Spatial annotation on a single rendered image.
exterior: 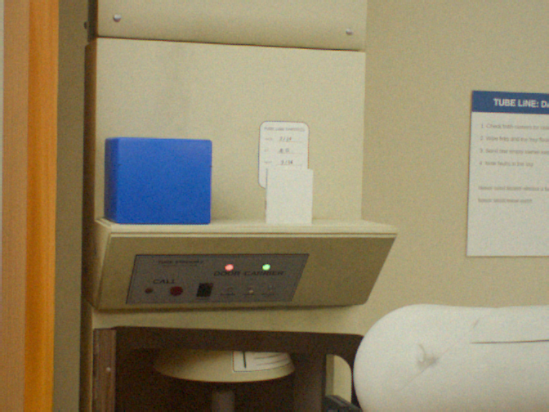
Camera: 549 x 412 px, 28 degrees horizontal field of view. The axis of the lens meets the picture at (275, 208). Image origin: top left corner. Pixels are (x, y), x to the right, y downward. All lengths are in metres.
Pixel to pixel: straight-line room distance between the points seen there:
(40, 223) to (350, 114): 0.40
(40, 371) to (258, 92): 0.40
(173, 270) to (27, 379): 0.19
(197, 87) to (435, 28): 0.67
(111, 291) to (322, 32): 0.39
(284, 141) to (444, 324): 0.56
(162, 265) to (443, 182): 0.77
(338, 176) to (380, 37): 0.53
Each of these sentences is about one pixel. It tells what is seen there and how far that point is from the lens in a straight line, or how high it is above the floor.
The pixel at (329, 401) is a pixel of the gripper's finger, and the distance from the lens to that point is 1.23.
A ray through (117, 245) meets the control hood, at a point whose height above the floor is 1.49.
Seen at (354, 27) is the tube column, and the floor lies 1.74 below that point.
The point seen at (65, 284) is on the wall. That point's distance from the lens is 1.70.
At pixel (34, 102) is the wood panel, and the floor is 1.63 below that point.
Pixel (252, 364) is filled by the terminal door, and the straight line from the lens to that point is 1.24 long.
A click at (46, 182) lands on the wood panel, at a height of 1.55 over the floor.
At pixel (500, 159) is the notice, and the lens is 1.90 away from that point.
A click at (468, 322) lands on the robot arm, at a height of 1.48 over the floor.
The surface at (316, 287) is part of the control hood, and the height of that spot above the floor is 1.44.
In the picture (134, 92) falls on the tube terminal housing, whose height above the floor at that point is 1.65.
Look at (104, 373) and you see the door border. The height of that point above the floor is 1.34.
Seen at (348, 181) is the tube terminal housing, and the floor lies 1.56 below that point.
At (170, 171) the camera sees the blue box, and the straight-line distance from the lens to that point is 1.16.
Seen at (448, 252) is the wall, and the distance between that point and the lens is 1.87.
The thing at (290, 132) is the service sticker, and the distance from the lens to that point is 1.31.
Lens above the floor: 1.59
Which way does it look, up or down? 3 degrees down
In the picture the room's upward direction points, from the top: 1 degrees clockwise
